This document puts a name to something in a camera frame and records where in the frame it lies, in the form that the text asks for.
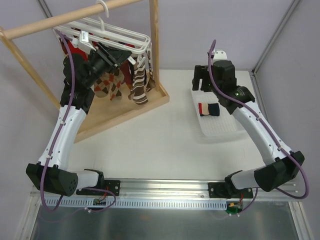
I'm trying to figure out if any wooden drying rack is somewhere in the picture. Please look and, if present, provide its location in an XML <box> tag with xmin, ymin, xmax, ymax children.
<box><xmin>0</xmin><ymin>0</ymin><xmax>170</xmax><ymax>143</ymax></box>

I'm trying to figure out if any white plastic clip hanger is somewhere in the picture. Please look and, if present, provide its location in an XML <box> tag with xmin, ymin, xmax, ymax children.
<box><xmin>53</xmin><ymin>16</ymin><xmax>152</xmax><ymax>65</ymax></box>

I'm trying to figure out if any brown white striped sock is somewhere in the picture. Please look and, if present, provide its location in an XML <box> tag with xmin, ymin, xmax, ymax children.
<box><xmin>128</xmin><ymin>51</ymin><xmax>156</xmax><ymax>105</ymax></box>

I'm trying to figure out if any purple cable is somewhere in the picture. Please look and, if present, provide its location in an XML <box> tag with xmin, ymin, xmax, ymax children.
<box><xmin>39</xmin><ymin>29</ymin><xmax>117</xmax><ymax>218</ymax></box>
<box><xmin>207</xmin><ymin>39</ymin><xmax>310</xmax><ymax>218</ymax></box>

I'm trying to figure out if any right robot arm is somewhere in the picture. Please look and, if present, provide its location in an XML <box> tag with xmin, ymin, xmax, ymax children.
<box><xmin>192</xmin><ymin>60</ymin><xmax>305</xmax><ymax>199</ymax></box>

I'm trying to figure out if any red white striped sock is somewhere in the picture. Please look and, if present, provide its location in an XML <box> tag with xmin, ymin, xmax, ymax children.
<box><xmin>198</xmin><ymin>102</ymin><xmax>210</xmax><ymax>116</ymax></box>

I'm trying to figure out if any aluminium mounting rail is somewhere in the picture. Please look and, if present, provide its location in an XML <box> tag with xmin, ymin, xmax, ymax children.
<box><xmin>29</xmin><ymin>176</ymin><xmax>300</xmax><ymax>210</ymax></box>

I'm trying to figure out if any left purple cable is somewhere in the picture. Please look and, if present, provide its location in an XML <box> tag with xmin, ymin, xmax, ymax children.
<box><xmin>39</xmin><ymin>29</ymin><xmax>117</xmax><ymax>218</ymax></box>

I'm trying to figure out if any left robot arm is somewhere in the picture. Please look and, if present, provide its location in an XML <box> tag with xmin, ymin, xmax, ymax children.
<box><xmin>26</xmin><ymin>42</ymin><xmax>132</xmax><ymax>197</ymax></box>

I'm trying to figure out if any dark navy sock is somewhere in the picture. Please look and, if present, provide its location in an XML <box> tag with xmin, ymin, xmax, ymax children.
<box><xmin>208</xmin><ymin>103</ymin><xmax>220</xmax><ymax>117</ymax></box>

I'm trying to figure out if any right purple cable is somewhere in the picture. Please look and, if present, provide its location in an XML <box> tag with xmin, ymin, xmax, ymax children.
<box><xmin>207</xmin><ymin>39</ymin><xmax>310</xmax><ymax>218</ymax></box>

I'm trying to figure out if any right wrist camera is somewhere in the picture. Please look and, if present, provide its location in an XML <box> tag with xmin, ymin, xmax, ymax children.
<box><xmin>207</xmin><ymin>49</ymin><xmax>228</xmax><ymax>63</ymax></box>

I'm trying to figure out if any beige argyle sock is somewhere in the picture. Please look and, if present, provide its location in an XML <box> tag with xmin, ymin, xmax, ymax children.
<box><xmin>93</xmin><ymin>70</ymin><xmax>125</xmax><ymax>101</ymax></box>

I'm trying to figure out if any white plastic basket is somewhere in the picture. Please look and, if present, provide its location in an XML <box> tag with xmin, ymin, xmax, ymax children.
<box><xmin>190</xmin><ymin>79</ymin><xmax>246</xmax><ymax>138</ymax></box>

